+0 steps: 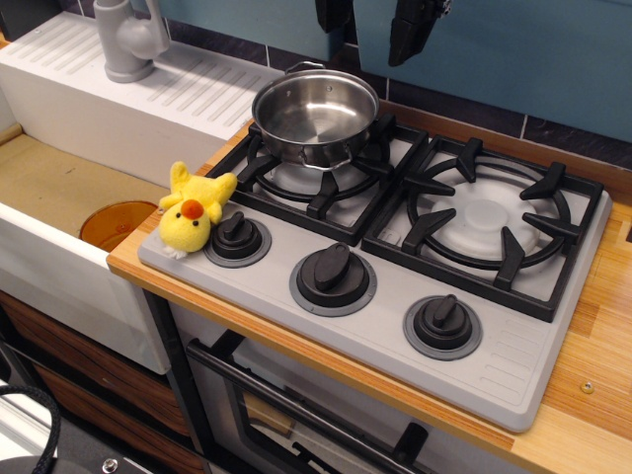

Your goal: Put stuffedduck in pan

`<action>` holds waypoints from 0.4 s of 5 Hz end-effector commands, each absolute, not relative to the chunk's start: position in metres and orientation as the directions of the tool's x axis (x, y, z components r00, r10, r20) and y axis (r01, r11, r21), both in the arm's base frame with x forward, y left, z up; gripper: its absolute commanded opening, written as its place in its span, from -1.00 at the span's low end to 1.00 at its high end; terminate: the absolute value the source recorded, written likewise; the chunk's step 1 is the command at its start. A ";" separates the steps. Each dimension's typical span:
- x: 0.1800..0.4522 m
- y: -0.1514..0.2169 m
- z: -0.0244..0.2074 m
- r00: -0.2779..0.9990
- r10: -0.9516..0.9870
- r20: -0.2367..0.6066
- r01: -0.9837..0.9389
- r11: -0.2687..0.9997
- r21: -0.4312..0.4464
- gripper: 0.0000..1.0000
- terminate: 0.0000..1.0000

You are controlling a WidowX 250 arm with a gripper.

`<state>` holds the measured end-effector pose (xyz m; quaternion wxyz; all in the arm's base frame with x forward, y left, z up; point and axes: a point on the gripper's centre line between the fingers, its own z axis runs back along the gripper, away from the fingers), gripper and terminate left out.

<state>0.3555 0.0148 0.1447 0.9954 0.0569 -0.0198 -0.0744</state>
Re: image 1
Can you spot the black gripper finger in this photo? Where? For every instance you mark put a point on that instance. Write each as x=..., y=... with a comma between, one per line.
x=333, y=14
x=411, y=27

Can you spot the black right stove knob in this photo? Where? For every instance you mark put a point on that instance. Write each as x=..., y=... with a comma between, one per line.
x=442, y=327

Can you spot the black middle stove knob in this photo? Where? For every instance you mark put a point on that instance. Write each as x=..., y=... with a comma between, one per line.
x=333, y=282

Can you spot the grey toy stove top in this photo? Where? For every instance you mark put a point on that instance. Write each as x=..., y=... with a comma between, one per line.
x=503, y=381

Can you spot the wooden drawer cabinet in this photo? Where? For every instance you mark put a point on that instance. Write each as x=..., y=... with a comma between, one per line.
x=104, y=391

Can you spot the yellow stuffed duck toy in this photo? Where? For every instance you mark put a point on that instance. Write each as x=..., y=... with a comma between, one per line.
x=193, y=206

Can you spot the black left stove knob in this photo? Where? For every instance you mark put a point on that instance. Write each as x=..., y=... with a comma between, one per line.
x=238, y=242

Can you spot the stainless steel pan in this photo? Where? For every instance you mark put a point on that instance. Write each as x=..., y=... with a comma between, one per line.
x=315, y=117

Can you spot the grey toy faucet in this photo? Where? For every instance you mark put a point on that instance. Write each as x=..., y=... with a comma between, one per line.
x=130, y=44

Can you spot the oven door with handle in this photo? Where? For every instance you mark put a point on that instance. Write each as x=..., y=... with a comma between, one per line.
x=283, y=417

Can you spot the black left burner grate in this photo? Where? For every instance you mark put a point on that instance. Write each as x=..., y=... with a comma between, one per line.
x=338, y=204

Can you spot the orange plastic plate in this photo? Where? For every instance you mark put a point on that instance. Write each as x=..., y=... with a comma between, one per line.
x=110, y=225

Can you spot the black stove knob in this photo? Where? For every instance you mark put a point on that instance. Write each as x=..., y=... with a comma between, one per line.
x=442, y=327
x=333, y=282
x=238, y=242

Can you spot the white toy sink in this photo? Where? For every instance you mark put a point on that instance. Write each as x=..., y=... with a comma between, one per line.
x=75, y=141

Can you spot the black burner grate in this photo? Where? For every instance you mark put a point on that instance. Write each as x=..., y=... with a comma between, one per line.
x=338, y=204
x=511, y=238

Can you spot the black right burner grate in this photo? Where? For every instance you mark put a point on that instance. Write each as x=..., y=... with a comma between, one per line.
x=511, y=238

